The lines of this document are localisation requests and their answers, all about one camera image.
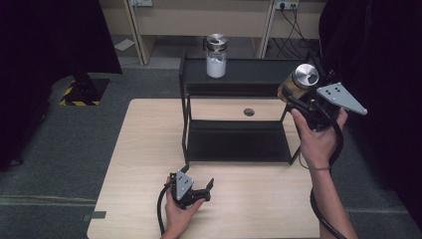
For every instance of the white wall power outlet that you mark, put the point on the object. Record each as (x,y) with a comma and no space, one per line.
(287,4)

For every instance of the large black curtain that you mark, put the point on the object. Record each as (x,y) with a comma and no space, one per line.
(49,49)

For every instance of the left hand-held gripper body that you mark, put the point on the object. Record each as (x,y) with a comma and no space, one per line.
(184,186)

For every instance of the thin wrist band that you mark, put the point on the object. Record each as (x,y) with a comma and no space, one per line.
(320,169)

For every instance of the person's left hand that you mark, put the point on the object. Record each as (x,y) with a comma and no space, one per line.
(177,217)

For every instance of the white paper sheet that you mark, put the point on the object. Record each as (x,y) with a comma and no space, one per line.
(124,45)

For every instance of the glass jar of brown powder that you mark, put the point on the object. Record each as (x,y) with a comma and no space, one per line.
(303,76)

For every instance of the person's right hand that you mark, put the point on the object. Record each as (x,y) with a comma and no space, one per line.
(316,146)

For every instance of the grey floor tape strip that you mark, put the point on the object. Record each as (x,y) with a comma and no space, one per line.
(94,215)

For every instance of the black curtain with stand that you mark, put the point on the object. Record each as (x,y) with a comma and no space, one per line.
(388,66)

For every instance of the glass jar of white powder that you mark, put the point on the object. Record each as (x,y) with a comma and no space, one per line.
(216,66)

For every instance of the black base with hazard stripes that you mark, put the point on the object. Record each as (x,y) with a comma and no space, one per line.
(84,91)

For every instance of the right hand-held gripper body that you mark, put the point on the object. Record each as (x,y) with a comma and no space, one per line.
(341,98)

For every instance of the wide beige wooden desk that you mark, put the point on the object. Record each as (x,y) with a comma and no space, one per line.
(182,20)

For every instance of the black two-tier metal rack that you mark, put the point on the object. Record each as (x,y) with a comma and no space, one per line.
(245,71)

